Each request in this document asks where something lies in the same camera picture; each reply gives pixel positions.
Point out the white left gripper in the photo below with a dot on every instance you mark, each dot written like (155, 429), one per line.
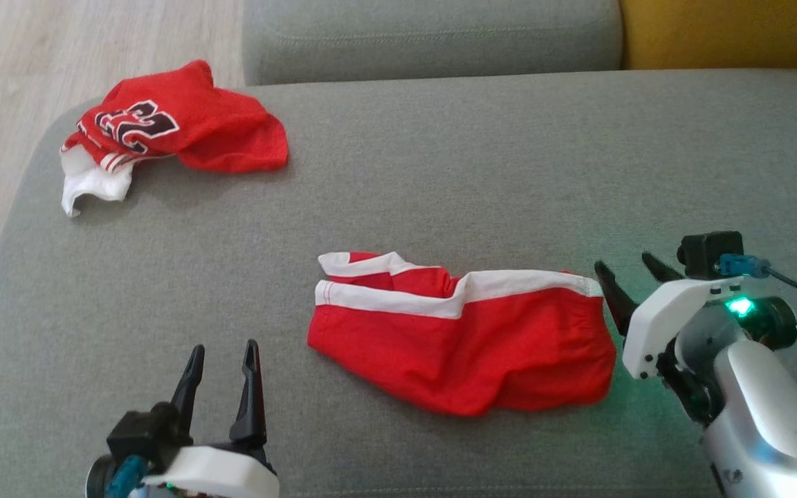
(218, 474)

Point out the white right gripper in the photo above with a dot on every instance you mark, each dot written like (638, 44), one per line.
(661, 325)

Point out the red shorts white waistband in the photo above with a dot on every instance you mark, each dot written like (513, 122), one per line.
(481, 353)

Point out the red number 23 basketball jersey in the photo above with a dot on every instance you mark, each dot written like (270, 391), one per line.
(198, 124)

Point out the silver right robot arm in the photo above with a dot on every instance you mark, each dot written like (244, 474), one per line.
(765, 415)

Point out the grey fabric sofa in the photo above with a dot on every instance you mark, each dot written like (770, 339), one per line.
(398, 194)

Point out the large yellow sofa cushion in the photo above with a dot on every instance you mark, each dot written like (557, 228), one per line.
(730, 34)

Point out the grey sofa back cushion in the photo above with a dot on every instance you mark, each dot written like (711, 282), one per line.
(433, 38)

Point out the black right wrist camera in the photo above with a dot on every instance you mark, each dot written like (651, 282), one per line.
(710, 252)

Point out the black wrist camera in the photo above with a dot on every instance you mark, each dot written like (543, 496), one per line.
(710, 252)
(142, 429)

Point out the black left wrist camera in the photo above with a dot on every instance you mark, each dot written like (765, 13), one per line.
(142, 429)

